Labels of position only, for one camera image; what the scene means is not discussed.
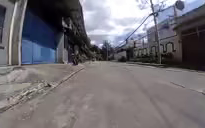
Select distant trees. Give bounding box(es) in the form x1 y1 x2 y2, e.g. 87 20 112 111
89 40 115 62

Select grey concrete road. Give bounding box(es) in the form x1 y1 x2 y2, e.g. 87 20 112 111
0 60 205 128

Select row of dark buildings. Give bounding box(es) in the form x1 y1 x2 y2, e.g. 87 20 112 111
58 0 95 65

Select utility pole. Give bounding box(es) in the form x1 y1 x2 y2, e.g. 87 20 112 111
149 0 163 65

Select grey building with blue gate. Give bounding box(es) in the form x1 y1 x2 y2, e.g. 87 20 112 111
0 0 66 66

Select grey concrete sidewalk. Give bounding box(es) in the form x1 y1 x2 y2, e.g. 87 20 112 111
0 63 86 116

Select building with brown gate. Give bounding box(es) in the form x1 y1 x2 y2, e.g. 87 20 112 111
172 2 205 71

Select overhead wires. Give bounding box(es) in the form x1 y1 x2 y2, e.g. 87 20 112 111
113 0 205 50

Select white wall with arches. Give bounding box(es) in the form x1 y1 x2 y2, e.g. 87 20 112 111
133 17 178 64

